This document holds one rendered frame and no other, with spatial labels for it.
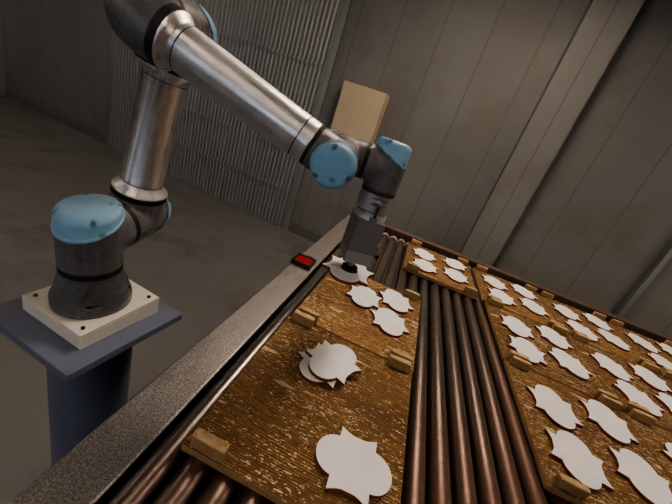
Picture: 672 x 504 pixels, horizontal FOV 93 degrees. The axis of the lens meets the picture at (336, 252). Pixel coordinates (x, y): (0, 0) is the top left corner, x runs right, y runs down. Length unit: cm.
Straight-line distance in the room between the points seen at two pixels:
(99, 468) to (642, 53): 373
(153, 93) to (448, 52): 299
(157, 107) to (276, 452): 68
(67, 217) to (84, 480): 44
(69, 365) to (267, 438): 41
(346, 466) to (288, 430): 11
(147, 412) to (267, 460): 22
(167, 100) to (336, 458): 74
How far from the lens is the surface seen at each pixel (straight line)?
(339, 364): 77
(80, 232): 77
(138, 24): 63
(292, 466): 62
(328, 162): 52
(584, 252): 363
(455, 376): 100
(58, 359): 84
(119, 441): 65
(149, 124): 80
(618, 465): 109
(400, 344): 95
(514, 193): 324
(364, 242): 70
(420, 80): 348
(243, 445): 62
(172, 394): 70
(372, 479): 64
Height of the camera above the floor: 145
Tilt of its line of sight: 22 degrees down
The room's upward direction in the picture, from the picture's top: 19 degrees clockwise
